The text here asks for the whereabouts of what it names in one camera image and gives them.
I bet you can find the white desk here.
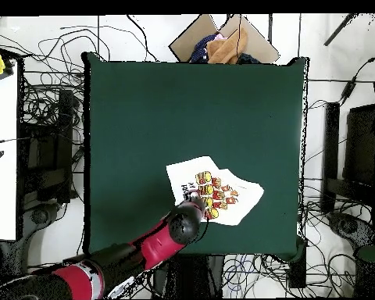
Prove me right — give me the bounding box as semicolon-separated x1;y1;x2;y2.
0;59;20;241

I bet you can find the open cardboard box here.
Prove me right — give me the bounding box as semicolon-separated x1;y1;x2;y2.
168;13;281;64

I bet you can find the dark green table cloth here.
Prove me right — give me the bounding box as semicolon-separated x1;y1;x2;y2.
81;51;310;262

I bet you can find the tan folded garment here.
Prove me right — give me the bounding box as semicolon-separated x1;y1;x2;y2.
205;27;249;64

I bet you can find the dark blue garment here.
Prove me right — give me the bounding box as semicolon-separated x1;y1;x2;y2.
190;33;220;63

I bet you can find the black power adapter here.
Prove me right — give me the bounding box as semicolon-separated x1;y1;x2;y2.
340;79;357;104

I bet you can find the black thin rod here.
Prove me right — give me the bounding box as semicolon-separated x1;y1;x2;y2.
323;12;357;47

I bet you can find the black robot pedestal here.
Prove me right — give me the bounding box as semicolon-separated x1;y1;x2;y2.
152;253;226;299

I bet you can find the black computer tower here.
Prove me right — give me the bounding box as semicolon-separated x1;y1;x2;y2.
18;88;76;204

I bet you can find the black upright stand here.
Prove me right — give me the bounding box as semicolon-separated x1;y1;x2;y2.
321;102;341;213

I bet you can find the white printed T-shirt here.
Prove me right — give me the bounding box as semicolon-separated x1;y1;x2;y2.
165;155;266;227

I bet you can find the grey swivel chair base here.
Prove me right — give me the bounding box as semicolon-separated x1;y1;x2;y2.
327;211;375;248
21;202;62;241

